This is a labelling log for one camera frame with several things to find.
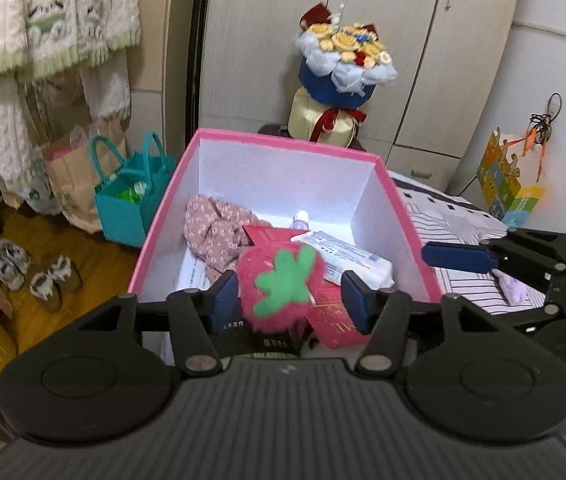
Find purple plush toy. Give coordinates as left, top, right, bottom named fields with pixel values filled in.
left=491, top=269, right=529, bottom=307

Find white tube with cap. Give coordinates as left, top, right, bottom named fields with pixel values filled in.
left=291, top=210, right=310, bottom=231

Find red strawberry plush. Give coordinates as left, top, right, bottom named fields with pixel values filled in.
left=235, top=242, right=325, bottom=334

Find red envelope card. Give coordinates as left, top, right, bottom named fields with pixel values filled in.
left=235, top=226, right=369, bottom=350

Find green yarn ball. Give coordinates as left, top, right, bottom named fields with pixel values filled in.
left=215, top=320, right=307, bottom=356

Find teal tote bag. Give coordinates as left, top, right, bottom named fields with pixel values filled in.
left=89, top=132, right=176, bottom=248

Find cream knitted cardigan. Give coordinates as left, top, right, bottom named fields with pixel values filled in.
left=0, top=0, right=141, bottom=195

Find colourful paper gift bag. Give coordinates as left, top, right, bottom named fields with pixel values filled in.
left=477, top=128, right=545, bottom=228

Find pink floral scrunchie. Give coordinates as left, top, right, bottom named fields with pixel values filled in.
left=183, top=195, right=270, bottom=283

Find flower bouquet blue wrap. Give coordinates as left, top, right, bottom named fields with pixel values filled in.
left=287, top=2, right=398, bottom=148

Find patterned slippers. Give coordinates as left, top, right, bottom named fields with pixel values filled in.
left=0, top=238, right=82, bottom=313

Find pink cardboard box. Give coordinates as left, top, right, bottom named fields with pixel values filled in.
left=128, top=129, right=442, bottom=302

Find blue wet wipes pack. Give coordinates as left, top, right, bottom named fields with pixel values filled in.
left=291, top=231, right=395, bottom=290

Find brown paper bag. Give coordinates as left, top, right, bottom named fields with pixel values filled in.
left=42, top=117, right=127, bottom=234

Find beige wardrobe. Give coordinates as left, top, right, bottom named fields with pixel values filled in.
left=192, top=0, right=517, bottom=190

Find black cables on hook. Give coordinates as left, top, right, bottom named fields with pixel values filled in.
left=522, top=91, right=563, bottom=183

